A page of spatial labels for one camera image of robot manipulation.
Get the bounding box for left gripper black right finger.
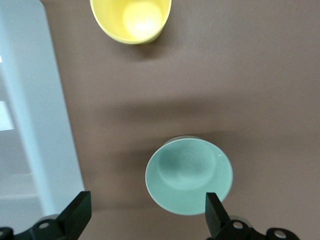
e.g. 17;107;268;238
206;192;266;240

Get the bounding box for green bowl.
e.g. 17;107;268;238
144;134;234;216

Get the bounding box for brown table cover sheet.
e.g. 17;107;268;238
38;0;320;240

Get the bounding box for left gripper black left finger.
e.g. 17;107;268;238
14;191;92;240

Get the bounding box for yellow cup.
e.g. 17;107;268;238
89;0;173;45

